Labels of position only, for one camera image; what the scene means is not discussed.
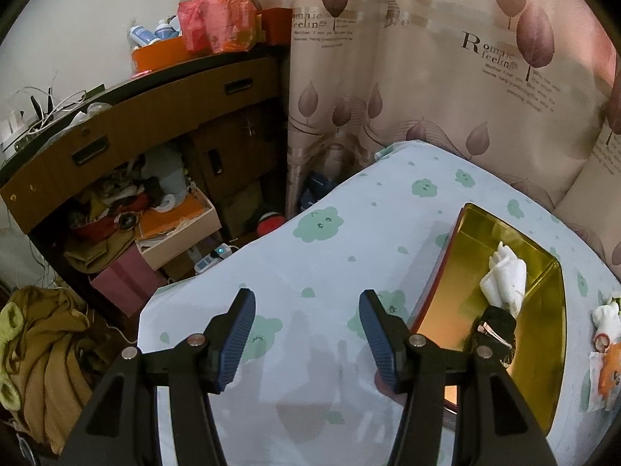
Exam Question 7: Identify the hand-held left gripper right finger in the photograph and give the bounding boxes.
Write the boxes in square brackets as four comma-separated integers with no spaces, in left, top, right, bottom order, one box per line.
[358,289,559,466]

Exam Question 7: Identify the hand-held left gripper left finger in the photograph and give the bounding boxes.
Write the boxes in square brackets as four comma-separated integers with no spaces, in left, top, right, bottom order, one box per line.
[58,288,256,466]

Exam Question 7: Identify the gold tin box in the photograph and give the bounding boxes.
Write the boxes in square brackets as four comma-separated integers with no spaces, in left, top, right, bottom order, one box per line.
[410,202,567,435]

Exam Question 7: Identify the white power strip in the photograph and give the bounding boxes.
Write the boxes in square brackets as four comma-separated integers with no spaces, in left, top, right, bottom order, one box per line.
[194,243,231,273]

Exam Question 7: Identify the open box with orange lining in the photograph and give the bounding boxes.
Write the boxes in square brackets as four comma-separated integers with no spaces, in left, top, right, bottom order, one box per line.
[135,189,222,271]

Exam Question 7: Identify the red round object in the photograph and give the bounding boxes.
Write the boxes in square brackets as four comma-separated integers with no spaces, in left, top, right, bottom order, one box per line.
[256,212,287,238]

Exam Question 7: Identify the white folded cloth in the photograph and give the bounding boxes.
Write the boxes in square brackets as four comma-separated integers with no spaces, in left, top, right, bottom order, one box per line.
[479,241,528,318]

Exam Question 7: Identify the dark blue box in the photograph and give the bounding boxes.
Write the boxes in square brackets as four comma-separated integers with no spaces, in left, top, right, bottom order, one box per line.
[298,171,335,212]

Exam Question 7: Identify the grey plush toy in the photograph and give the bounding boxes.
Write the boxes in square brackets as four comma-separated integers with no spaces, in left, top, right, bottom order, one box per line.
[141,148,187,205]

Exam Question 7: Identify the brown clothing heap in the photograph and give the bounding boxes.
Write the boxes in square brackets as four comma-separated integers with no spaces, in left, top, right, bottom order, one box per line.
[0,285,98,454]

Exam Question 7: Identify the white rolled towel toy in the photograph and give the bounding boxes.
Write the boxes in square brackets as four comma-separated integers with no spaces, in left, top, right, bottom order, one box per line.
[592,291,621,353]

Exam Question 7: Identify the small white sachet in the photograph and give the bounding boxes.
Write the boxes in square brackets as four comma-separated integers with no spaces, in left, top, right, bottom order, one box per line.
[588,344,621,413]

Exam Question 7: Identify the brown wooden desk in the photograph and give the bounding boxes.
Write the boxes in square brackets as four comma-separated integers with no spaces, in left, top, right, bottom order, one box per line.
[0,43,292,302]

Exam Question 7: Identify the leaf print pillow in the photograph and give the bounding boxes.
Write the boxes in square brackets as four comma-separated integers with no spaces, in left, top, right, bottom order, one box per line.
[587,102,621,180]
[553,155,621,282]

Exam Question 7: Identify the leaf print curtain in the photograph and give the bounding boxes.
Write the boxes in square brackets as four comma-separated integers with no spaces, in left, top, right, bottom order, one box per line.
[286,0,621,224]

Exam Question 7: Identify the orange round box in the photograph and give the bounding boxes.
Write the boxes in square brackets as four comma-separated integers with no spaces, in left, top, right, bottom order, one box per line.
[131,36,190,73]

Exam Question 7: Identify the blue and white bottle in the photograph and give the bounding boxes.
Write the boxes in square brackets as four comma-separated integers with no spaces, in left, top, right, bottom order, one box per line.
[154,18,181,40]
[128,25,156,49]

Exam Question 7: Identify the red box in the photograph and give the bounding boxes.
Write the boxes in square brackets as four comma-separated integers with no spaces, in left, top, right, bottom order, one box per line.
[256,7,294,45]

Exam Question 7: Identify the red plastic bag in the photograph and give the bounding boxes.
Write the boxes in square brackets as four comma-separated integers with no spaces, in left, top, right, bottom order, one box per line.
[177,0,258,55]

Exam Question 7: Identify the tangle of white cables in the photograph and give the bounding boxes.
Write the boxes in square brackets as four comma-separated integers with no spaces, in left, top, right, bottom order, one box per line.
[10,85,98,132]

